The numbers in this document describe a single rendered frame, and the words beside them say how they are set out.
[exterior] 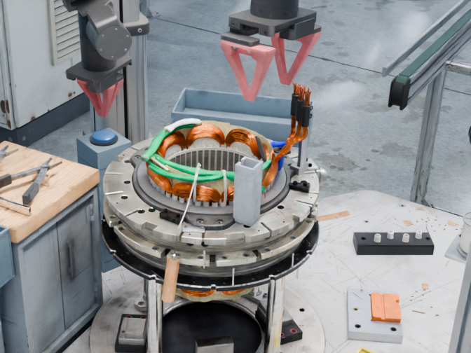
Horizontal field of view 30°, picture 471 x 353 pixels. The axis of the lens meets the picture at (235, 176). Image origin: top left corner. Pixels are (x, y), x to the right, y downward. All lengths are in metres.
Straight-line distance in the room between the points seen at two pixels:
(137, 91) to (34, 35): 1.92
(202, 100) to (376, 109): 2.54
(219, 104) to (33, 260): 0.52
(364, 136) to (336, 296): 2.32
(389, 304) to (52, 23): 2.39
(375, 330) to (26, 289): 0.58
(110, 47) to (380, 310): 0.64
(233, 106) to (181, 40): 3.17
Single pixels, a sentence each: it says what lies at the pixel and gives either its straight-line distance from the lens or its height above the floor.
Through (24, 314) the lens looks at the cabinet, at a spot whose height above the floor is 0.91.
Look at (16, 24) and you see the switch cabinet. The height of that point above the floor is 0.54.
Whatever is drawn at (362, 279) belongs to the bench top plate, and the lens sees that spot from 1.66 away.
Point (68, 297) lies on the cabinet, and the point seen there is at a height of 0.87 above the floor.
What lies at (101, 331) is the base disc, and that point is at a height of 0.80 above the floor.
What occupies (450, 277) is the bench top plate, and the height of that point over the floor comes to 0.78.
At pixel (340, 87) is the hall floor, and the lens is 4.35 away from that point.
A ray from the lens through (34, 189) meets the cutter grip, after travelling 1.30.
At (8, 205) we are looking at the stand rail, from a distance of 1.31.
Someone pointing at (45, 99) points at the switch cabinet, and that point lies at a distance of 3.75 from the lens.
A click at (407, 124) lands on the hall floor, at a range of 4.05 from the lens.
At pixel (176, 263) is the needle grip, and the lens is 1.18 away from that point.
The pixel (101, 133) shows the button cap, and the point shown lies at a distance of 1.55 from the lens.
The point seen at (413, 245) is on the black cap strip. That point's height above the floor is 0.80.
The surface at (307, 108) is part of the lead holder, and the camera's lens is 1.24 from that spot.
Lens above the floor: 1.75
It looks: 30 degrees down
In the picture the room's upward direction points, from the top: 2 degrees clockwise
